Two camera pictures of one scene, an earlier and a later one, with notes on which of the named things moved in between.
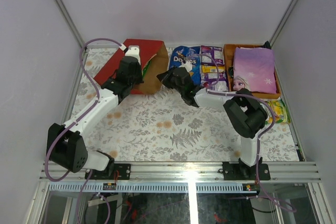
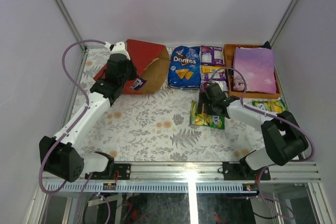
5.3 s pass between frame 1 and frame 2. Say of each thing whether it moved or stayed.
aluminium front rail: stayed
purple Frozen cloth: stayed
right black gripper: moved
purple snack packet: stayed
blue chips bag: stayed
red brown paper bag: moved
